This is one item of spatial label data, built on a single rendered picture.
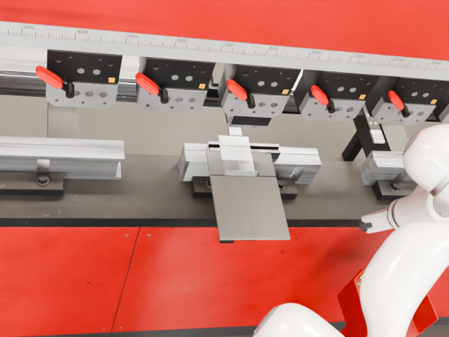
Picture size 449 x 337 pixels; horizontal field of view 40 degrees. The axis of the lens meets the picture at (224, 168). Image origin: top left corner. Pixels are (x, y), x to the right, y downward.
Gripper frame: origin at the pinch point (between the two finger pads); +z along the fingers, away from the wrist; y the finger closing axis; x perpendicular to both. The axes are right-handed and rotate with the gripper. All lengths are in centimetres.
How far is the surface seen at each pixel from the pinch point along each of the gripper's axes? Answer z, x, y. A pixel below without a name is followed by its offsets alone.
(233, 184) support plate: 0.0, -20.6, 34.0
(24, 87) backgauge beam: 24, -65, 73
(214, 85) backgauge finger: 10, -50, 26
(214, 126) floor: 129, -63, -24
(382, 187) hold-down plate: 7.7, -8.3, -15.0
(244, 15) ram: -40, -49, 38
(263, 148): 5.0, -28.5, 19.7
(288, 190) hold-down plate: 9.3, -15.8, 14.3
